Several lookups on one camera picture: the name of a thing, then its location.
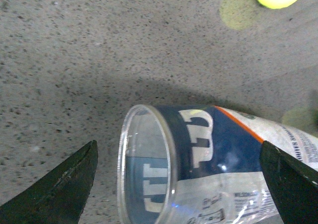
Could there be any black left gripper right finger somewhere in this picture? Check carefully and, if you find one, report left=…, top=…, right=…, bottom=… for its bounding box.
left=259, top=141, right=318, bottom=224

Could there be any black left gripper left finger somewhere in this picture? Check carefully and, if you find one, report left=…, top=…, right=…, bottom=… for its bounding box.
left=0, top=140, right=98, bottom=224

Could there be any clear blue tennis ball can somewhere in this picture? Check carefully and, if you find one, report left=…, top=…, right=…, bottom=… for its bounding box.
left=117, top=104, right=318, bottom=224

